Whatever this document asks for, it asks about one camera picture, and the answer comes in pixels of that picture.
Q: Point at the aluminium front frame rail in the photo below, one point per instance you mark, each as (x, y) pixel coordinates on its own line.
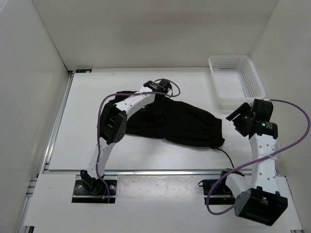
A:
(142, 172)

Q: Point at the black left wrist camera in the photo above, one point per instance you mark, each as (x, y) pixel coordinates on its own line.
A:
(165, 86)

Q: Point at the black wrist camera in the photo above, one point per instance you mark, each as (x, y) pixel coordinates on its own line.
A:
(165, 86)
(262, 110)

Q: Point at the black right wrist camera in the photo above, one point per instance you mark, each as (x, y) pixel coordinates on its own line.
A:
(262, 110)

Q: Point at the black trousers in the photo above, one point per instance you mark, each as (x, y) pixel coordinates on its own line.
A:
(184, 137)

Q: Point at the white perforated plastic basket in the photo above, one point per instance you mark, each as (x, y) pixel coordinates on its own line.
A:
(235, 79)

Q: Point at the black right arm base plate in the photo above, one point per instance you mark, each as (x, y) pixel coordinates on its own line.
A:
(221, 194)

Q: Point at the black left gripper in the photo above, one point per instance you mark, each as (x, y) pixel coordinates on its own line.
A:
(157, 110)

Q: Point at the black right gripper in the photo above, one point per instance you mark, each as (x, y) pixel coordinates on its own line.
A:
(244, 108)

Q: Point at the aluminium left frame rail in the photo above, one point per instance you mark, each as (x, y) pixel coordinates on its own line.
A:
(45, 158)

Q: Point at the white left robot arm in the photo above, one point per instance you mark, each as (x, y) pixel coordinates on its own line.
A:
(111, 128)

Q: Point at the black corner label plate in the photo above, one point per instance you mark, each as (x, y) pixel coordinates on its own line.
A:
(83, 71)

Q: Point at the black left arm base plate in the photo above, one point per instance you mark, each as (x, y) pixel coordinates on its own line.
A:
(82, 193)

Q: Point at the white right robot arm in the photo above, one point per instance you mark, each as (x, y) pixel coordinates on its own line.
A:
(259, 200)

